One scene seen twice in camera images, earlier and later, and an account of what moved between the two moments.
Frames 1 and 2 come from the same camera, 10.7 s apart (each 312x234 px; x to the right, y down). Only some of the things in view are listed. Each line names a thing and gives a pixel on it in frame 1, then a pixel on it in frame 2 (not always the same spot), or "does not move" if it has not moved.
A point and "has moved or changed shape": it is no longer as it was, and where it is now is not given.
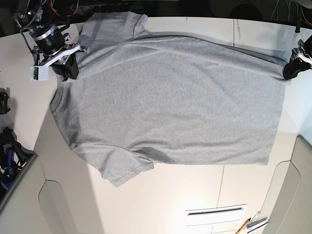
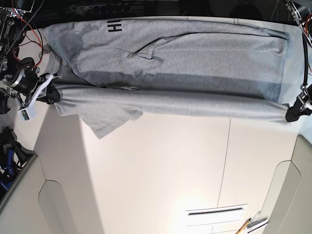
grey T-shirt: (139, 98) has moved or changed shape
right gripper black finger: (67, 67) → (52, 95)
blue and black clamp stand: (13, 157) does not move
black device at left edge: (5, 97) does not move
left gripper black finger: (293, 67) → (294, 112)
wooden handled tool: (241, 229) does not move
